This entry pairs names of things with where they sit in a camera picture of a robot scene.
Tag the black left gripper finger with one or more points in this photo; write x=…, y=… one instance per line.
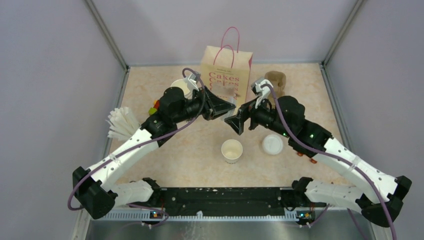
x=215, y=106
x=228, y=114

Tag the white paper coffee cup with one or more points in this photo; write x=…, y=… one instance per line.
x=232, y=150

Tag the cream Cakes paper bag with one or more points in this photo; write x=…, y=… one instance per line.
x=225, y=70

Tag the brown pulp cup carrier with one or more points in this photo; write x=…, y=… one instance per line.
x=279, y=80

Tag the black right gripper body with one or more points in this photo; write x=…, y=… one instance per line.
x=263, y=116

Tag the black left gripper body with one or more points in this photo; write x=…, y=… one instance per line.
x=199, y=105

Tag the stack of translucent lids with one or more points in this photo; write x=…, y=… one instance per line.
x=272, y=144

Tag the yellow toy car red wheels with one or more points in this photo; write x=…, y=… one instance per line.
x=311, y=160

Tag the bundle of white paper straws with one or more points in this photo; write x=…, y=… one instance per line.
x=122, y=124

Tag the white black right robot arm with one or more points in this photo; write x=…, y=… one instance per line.
x=372, y=193

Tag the red green toy block figure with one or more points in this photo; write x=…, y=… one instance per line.
x=154, y=108

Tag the grey slotted cable duct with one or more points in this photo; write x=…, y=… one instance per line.
x=148, y=216

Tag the stack of white paper cups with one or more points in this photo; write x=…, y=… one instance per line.
x=179, y=84

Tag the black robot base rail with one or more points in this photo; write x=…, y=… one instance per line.
x=226, y=201

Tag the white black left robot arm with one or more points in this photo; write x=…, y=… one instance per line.
x=95, y=188

